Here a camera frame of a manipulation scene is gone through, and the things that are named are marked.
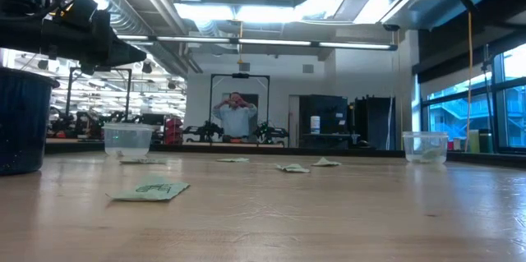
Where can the long ceiling light fixture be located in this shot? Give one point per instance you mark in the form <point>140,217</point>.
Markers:
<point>271,42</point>

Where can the black background robot arm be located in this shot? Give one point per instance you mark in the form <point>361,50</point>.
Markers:
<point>269,134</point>
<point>203,131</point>

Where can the red tool cart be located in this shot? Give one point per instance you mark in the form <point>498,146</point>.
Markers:
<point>173,130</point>

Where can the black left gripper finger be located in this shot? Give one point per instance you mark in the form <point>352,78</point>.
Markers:
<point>125,53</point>

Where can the black aluminium table frame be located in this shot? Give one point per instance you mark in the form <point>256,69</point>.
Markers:
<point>267,150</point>

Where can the black cabinet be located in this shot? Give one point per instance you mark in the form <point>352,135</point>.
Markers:
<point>374,122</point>
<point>330,108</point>

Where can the clear plastic bin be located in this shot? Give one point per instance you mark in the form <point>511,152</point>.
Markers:
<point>425,143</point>
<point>127,141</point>

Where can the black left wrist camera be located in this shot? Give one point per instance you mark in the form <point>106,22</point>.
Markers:
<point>80,11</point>

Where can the green sweetener packet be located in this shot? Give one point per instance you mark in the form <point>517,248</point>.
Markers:
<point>292,168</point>
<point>326,162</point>
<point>429,155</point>
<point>152,191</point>
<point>233,159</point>
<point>141,161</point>

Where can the dark blue mug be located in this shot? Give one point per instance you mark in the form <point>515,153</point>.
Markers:
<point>22,122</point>

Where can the grey wall vent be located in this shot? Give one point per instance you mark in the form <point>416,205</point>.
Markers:
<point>244,67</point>
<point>308,68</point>

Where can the person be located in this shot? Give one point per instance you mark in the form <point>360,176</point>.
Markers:
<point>235,122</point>

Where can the white canister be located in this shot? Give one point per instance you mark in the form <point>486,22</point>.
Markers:
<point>315,124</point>

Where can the black background rig frame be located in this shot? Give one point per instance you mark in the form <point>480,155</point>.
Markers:
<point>98,69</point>
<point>240,75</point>

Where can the light green cup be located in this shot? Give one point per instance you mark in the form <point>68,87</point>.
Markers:
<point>473,141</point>

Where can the dark green container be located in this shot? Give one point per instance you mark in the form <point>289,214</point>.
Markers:
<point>486,141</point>

